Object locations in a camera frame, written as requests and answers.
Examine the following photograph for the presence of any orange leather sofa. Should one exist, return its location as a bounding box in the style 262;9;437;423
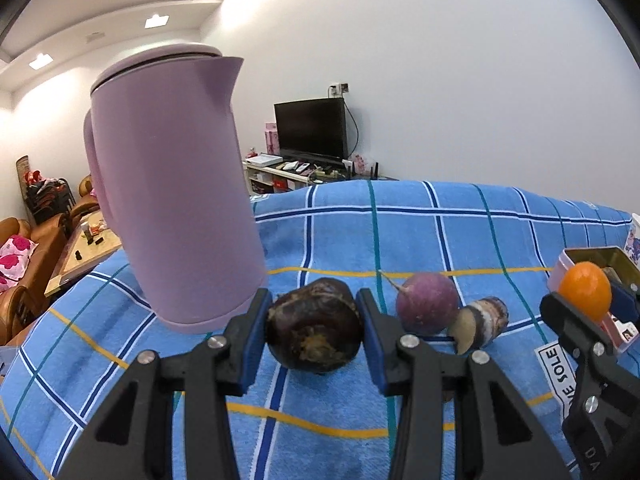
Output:
0;212;71;346

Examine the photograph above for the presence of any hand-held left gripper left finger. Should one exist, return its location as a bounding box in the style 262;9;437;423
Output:
52;288;273;480

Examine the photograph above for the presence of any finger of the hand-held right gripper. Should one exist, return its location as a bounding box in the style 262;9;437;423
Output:
607;280;640;327
540;294;626;411

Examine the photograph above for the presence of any black television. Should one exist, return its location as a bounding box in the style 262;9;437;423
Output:
273;98;349;162

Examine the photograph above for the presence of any wooden coffee table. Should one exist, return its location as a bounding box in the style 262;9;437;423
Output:
44;210;123;298

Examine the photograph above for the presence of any pink heart cushion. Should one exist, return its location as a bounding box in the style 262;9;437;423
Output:
0;234;40;293

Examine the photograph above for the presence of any orange leather armchair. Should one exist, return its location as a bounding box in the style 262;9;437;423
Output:
70;174;101;226

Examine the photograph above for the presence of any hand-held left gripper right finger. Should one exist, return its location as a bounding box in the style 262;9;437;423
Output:
356;288;561;480

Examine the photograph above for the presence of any purple round radish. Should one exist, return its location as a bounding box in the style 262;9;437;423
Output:
378;269;460;336

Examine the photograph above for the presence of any orange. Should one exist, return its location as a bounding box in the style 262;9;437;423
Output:
558;261;612;322

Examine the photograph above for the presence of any blue plaid blanket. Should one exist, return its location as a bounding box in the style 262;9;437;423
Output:
0;180;640;480

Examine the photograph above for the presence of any dark brown water chestnut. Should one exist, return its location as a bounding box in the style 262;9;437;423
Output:
265;277;364;375

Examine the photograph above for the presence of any pink metal tin box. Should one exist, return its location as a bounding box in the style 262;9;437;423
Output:
547;246;640;356

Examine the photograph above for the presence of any pink electric kettle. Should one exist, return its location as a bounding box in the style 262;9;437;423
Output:
82;44;267;333

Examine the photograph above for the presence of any white mug with purple print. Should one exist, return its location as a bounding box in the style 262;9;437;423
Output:
622;212;640;266

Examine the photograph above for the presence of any black power cable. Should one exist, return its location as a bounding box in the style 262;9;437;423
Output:
345;92;362;161

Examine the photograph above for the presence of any white television stand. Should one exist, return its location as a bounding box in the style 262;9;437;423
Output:
242;157;401;196

